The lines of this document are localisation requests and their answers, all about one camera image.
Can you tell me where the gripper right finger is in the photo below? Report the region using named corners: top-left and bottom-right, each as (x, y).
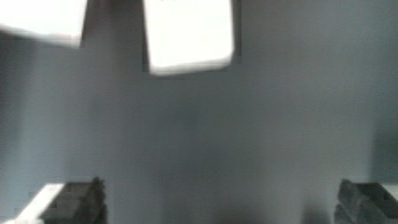
top-left (334, 179), bottom-right (398, 224)

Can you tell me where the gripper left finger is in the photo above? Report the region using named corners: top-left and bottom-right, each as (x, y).
top-left (11, 178), bottom-right (109, 224)

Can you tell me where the white chair leg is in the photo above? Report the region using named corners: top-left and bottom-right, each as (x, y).
top-left (144, 0), bottom-right (235, 76)

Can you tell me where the white leg near backrest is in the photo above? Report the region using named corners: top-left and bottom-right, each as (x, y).
top-left (0, 0), bottom-right (89, 48)

